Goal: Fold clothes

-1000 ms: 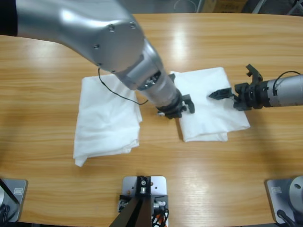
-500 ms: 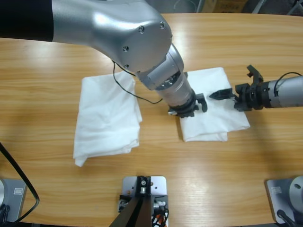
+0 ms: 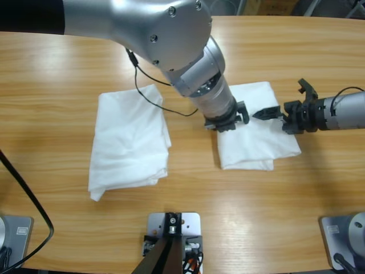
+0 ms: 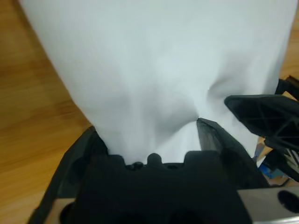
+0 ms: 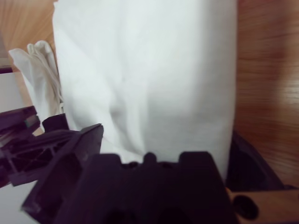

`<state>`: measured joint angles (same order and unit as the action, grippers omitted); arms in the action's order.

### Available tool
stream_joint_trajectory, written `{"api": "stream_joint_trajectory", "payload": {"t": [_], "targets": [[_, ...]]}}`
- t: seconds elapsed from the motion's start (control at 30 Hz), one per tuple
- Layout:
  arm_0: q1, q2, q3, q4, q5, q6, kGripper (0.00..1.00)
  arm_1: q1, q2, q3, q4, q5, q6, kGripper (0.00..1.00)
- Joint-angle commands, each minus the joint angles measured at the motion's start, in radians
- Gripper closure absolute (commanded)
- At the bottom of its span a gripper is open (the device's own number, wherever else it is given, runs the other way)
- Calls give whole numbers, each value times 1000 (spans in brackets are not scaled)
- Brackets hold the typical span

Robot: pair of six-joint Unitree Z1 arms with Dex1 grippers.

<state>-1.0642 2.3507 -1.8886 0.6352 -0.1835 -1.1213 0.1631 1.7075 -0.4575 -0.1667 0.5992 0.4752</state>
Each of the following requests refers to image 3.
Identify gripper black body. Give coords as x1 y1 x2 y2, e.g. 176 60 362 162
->
204 105 246 134
281 98 327 135

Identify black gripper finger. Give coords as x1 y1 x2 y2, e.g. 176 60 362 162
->
251 105 289 124
236 100 250 125

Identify white t-shirt with black print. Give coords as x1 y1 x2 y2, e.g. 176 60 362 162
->
212 81 302 171

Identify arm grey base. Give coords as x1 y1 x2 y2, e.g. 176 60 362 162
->
318 211 365 271
0 215 34 269

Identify brown cardboard box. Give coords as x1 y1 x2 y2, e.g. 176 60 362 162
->
245 0 298 15

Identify dark chair with grey legs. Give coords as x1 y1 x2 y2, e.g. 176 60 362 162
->
298 0 365 20

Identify black clamp with silver connectors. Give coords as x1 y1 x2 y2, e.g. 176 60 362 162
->
142 234 205 256

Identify wrist camera black bracket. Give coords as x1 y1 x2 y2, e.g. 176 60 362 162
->
297 78 319 104

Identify wrist thin black cable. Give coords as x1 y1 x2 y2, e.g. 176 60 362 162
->
330 87 365 116
125 48 200 117

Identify white mount block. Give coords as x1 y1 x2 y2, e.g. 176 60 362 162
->
147 211 202 239

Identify orange cable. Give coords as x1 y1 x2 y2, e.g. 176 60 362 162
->
182 255 204 274

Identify base black cable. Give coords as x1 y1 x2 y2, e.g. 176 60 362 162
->
0 247 13 271
332 252 359 274

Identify thick black cable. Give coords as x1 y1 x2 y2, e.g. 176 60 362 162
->
0 148 55 269

